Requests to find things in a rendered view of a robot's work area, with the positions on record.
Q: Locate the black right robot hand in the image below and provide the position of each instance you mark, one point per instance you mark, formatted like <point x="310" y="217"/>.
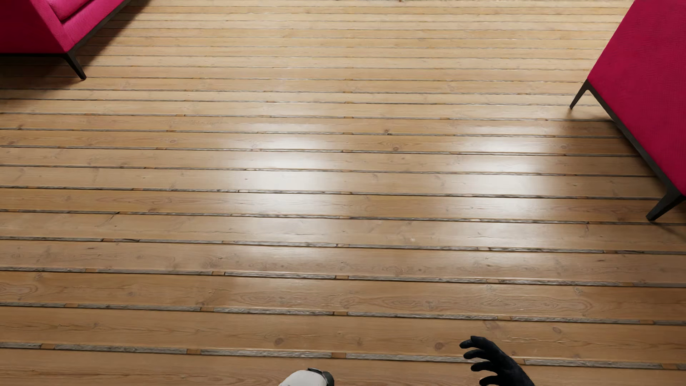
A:
<point x="498" y="364"/>

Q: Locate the magenta upholstered sofa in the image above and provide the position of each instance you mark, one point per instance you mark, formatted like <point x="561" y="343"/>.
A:
<point x="646" y="80"/>

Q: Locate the magenta armchair with cushion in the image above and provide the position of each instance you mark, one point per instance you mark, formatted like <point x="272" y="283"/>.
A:
<point x="53" y="24"/>

